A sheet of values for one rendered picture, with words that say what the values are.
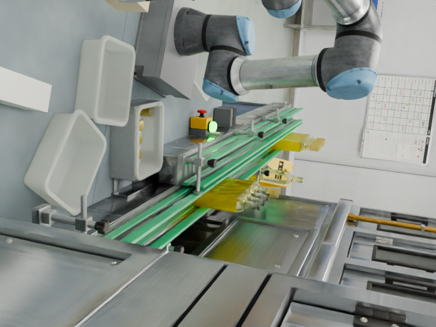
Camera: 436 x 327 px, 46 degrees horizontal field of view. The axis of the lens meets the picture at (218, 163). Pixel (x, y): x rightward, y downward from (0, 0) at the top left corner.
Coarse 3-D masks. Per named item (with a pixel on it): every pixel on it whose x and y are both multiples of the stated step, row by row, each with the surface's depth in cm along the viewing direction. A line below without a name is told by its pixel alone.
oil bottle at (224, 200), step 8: (208, 192) 175; (216, 192) 175; (224, 192) 175; (232, 192) 176; (200, 200) 176; (208, 200) 175; (216, 200) 174; (224, 200) 172; (232, 200) 172; (240, 200) 171; (216, 208) 174; (224, 208) 173; (232, 208) 172; (240, 208) 171
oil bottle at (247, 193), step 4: (212, 188) 180; (216, 188) 180; (220, 188) 181; (224, 188) 181; (228, 188) 181; (232, 188) 181; (236, 188) 182; (236, 192) 177; (240, 192) 177; (244, 192) 178; (248, 192) 179; (248, 196) 177
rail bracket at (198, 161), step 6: (198, 150) 164; (180, 156) 165; (198, 156) 164; (180, 162) 166; (192, 162) 165; (198, 162) 164; (204, 162) 163; (210, 162) 162; (216, 162) 164; (198, 168) 165; (198, 174) 165; (198, 180) 166; (198, 186) 166; (198, 192) 166
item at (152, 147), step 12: (144, 108) 149; (156, 108) 161; (144, 120) 163; (156, 120) 162; (144, 132) 164; (156, 132) 163; (144, 144) 165; (156, 144) 164; (144, 156) 166; (156, 156) 165; (144, 168) 161; (156, 168) 163
